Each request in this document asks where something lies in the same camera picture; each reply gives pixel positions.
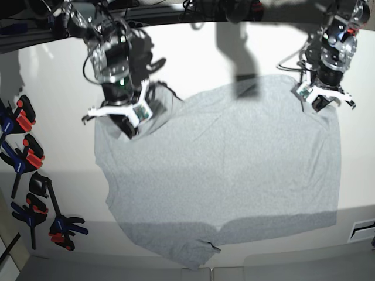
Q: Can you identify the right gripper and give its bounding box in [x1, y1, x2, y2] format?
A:
[101, 78, 141, 139]

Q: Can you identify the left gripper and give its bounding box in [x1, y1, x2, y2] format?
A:
[310, 66, 345, 112]

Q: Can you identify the grey T-shirt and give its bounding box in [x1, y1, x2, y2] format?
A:
[94, 75, 341, 269]

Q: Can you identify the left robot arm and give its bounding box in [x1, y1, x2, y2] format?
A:
[301, 1, 370, 112]

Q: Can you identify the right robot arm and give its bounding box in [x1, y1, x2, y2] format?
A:
[53, 1, 152, 138]

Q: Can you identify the blue red clamp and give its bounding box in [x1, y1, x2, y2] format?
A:
[1, 95, 36, 144]
[1, 133, 45, 199]

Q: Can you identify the upper blue red clamp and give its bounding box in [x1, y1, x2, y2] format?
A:
[1, 95, 36, 144]

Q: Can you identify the lower left blue clamp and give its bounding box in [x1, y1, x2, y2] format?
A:
[11, 193, 49, 250]

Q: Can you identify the long black bar clamp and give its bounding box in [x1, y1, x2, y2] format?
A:
[29, 172, 88, 251]

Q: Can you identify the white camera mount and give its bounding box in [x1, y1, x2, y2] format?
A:
[81, 79, 154, 128]
[292, 81, 356, 112]

